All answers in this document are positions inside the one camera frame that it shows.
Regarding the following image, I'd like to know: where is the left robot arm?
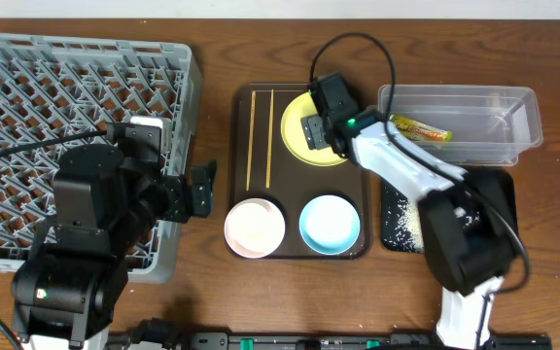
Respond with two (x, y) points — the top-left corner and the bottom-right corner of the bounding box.
(12, 141), (217, 349)

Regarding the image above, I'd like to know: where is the dark brown serving tray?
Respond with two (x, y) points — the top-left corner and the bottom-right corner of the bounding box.
(228, 84), (372, 260)

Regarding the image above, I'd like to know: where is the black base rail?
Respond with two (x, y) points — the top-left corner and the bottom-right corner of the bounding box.
(104, 318), (553, 350)

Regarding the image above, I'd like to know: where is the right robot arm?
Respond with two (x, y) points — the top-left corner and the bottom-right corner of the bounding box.
(307, 74), (529, 349)

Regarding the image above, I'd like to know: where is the rice pile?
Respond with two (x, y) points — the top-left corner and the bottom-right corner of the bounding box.
(381, 182), (424, 254)

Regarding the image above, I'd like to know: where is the green snack wrapper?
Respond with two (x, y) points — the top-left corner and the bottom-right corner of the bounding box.
(391, 114), (452, 142)

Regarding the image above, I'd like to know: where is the wooden chopstick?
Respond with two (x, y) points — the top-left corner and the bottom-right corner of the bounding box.
(245, 90), (257, 191)
(265, 89), (275, 189)

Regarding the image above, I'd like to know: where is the light blue bowl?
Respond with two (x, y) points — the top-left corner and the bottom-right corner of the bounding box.
(298, 194), (361, 256)

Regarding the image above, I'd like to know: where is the grey dishwasher rack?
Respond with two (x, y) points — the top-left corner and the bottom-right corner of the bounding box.
(0, 33), (203, 273)

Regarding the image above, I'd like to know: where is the black food waste tray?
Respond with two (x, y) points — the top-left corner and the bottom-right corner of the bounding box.
(380, 169), (517, 254)

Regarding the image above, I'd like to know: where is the yellow round plate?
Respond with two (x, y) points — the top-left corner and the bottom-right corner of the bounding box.
(281, 92), (345, 167)

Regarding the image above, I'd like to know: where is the clear plastic bin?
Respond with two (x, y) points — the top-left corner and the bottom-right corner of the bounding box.
(392, 85), (543, 166)

